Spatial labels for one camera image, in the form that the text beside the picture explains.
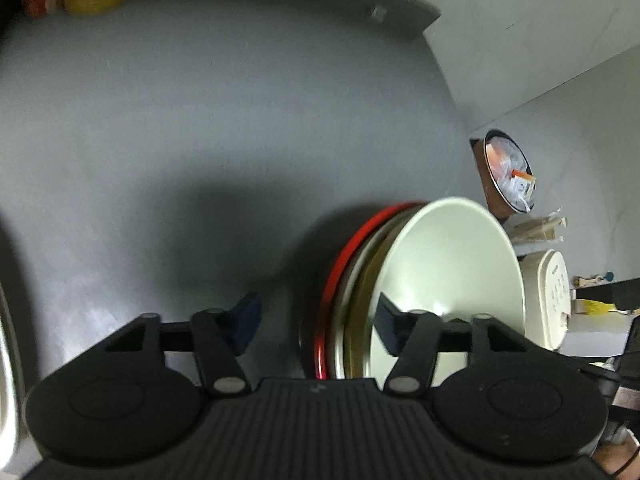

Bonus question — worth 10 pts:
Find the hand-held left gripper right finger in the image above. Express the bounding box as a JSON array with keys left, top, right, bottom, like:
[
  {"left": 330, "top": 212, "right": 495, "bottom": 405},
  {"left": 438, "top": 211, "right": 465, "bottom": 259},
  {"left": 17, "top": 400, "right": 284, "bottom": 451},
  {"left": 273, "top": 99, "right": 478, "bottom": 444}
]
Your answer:
[{"left": 376, "top": 291, "right": 531, "bottom": 396}]

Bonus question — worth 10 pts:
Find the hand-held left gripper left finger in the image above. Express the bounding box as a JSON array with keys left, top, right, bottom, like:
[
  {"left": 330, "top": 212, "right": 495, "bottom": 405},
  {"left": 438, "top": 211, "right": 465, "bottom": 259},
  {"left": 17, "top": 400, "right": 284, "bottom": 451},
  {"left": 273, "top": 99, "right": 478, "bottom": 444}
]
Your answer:
[{"left": 107, "top": 291, "right": 263, "bottom": 397}]

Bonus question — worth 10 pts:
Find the red-rimmed bowl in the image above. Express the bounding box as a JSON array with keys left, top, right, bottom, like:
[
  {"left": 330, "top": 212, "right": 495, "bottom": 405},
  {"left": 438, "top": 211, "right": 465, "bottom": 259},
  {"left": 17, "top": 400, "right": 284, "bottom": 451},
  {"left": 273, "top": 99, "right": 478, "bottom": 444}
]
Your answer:
[{"left": 314, "top": 201, "right": 436, "bottom": 380}]

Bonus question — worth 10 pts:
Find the cream bowl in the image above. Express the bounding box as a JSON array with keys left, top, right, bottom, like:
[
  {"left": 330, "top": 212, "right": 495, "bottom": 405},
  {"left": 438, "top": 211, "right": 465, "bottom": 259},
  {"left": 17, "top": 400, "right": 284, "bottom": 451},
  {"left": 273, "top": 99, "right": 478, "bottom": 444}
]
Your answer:
[{"left": 345, "top": 196, "right": 526, "bottom": 391}]

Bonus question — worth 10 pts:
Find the white plate with orange spots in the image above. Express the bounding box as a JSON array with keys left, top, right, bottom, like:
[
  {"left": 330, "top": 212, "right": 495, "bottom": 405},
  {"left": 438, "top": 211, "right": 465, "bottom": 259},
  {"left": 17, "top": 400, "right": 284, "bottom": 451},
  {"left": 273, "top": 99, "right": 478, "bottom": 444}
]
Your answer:
[{"left": 0, "top": 280, "right": 22, "bottom": 461}]

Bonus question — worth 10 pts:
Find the person's right forearm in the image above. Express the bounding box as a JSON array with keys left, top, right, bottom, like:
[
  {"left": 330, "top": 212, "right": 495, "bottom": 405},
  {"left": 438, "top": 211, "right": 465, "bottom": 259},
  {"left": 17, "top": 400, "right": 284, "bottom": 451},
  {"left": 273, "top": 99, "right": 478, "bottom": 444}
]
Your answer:
[{"left": 592, "top": 435, "right": 640, "bottom": 480}]

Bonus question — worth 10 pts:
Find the yellow paper scrap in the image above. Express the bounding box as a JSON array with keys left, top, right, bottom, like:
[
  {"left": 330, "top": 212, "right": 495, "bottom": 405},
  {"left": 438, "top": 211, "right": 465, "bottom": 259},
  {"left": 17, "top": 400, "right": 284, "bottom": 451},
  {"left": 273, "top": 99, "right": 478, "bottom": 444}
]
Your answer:
[{"left": 577, "top": 299, "right": 628, "bottom": 316}]

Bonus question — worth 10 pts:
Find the black board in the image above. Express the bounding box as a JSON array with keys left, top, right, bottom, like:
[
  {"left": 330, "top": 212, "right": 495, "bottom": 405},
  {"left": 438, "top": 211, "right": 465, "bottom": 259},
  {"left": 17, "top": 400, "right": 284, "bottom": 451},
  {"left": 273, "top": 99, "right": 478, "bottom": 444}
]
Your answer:
[{"left": 575, "top": 277, "right": 640, "bottom": 311}]

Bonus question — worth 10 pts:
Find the cream rice cooker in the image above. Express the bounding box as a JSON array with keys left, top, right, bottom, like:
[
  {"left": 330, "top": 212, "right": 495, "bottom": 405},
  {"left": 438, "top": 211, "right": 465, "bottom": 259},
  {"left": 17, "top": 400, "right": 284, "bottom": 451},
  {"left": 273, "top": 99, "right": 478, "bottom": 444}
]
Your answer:
[{"left": 517, "top": 249, "right": 572, "bottom": 352}]

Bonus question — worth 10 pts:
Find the brown trash bin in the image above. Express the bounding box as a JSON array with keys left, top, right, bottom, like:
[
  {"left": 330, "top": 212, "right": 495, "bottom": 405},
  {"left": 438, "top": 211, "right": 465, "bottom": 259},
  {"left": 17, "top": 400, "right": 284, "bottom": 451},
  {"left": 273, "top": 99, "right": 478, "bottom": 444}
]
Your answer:
[{"left": 481, "top": 130, "right": 536, "bottom": 221}]

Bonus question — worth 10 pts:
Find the orange and white packet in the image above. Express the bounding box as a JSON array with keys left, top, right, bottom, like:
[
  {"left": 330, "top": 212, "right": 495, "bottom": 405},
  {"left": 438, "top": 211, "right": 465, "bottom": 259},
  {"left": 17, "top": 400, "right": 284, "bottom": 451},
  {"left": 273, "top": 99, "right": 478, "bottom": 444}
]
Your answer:
[{"left": 511, "top": 170, "right": 536, "bottom": 198}]

